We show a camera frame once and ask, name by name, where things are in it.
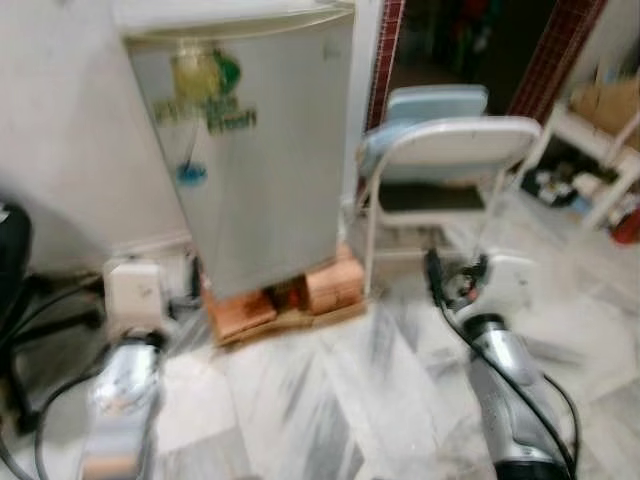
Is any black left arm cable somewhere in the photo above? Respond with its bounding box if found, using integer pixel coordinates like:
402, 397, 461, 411
0, 370, 101, 480

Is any orange brick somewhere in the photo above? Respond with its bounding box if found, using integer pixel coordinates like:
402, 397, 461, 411
303, 258, 366, 314
203, 288, 278, 341

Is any light blue textured chair back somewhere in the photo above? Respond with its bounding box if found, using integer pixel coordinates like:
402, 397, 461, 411
358, 125, 401, 181

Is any green fresh sticker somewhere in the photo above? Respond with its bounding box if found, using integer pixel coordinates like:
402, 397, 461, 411
153, 45, 259, 136

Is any red round container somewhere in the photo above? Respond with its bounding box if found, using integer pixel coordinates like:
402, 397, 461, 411
612, 205, 640, 246

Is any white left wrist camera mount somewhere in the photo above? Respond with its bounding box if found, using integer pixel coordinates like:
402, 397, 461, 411
105, 260, 166, 331

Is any white shelf rack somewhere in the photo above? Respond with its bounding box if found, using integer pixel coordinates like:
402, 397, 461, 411
520, 100, 640, 233

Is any brown cardboard box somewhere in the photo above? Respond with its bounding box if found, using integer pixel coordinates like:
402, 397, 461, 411
570, 78, 640, 151

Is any wooden board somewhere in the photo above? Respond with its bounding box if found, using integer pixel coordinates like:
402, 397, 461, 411
215, 300, 369, 348

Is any white folding chair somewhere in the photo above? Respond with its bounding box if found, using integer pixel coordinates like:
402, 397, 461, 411
357, 117, 543, 298

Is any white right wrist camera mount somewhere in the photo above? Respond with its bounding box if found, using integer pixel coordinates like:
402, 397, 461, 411
483, 255, 541, 319

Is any blue round sticker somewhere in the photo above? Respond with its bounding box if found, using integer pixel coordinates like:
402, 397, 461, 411
177, 162, 208, 187

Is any silver mini fridge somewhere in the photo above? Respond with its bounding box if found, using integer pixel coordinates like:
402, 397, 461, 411
113, 0, 367, 299

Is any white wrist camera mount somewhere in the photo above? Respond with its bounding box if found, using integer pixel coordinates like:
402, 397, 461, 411
483, 255, 541, 319
105, 260, 166, 331

